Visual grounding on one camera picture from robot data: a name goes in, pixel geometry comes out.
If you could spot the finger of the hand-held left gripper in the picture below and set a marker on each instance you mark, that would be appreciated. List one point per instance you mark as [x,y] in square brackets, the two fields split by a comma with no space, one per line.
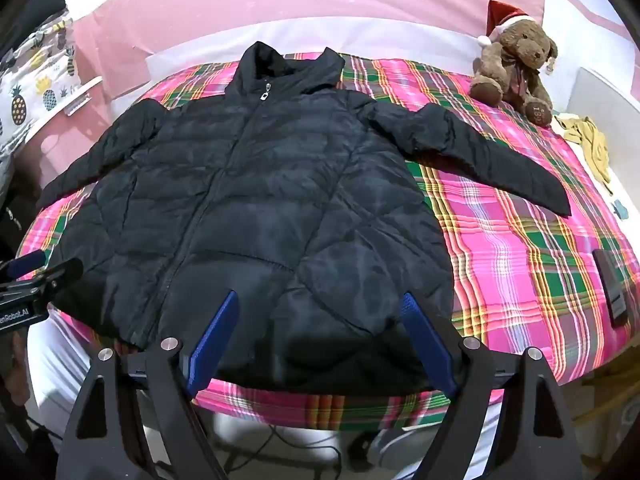
[65,270]
[27,262]

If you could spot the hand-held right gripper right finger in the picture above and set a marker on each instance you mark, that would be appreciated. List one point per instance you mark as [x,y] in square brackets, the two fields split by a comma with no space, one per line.
[425,340]

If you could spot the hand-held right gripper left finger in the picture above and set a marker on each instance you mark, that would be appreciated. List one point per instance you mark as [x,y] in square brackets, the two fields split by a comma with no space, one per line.
[212,340]

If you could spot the black puffer jacket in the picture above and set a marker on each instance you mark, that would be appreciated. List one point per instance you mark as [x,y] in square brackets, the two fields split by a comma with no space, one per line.
[275,185]

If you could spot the dark grey garment pile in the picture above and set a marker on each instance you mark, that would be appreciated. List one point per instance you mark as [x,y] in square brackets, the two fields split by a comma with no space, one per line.
[15,210]

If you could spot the white mattress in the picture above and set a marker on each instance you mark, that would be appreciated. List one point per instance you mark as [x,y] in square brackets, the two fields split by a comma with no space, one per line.
[55,360]

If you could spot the pink green plaid blanket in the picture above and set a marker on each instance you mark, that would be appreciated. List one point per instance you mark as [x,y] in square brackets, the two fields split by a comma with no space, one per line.
[515,270]

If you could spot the grey shoe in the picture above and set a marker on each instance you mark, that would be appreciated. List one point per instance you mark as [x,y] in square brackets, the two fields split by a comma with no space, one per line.
[382,447]

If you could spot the white plastic shelf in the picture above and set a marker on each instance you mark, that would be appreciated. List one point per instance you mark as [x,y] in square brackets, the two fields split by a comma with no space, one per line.
[85,91]

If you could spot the pineapple print cloth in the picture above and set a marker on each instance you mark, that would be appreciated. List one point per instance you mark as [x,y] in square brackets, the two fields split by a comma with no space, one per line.
[40,75]

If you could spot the black phone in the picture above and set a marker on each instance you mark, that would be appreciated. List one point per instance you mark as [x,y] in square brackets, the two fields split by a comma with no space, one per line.
[610,285]

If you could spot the small teal toy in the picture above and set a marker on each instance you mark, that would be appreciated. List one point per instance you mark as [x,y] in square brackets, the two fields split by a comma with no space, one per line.
[620,208]

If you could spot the black cloth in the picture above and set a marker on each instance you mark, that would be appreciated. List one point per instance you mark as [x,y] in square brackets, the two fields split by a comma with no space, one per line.
[40,10]

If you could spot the yellow cloth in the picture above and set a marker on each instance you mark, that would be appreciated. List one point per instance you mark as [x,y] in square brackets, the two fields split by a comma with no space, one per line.
[592,145]

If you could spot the white side panel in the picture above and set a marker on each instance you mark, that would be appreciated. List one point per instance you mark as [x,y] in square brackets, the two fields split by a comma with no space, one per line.
[600,90]

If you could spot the brown teddy bear santa hat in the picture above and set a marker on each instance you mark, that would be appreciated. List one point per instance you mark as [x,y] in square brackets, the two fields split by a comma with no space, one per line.
[520,45]

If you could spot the pink wall sheet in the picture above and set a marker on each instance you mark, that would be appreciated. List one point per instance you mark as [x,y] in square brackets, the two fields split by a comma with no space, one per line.
[300,0]

